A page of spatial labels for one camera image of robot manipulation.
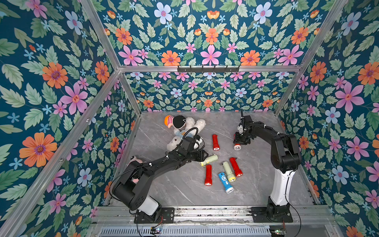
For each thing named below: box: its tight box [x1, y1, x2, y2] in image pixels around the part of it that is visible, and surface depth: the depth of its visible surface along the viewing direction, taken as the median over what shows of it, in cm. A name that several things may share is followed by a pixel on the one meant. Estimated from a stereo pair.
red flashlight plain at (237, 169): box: [229, 157, 244, 177], surface depth 90 cm
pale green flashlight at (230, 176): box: [221, 160, 237, 183], surface depth 88 cm
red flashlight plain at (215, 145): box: [212, 134, 221, 152], surface depth 100 cm
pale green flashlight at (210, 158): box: [199, 154, 219, 167], surface depth 94 cm
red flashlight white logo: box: [233, 143, 242, 151], surface depth 98 cm
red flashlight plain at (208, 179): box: [204, 164, 213, 187], surface depth 87 cm
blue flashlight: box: [218, 171, 235, 195], surface depth 84 cm
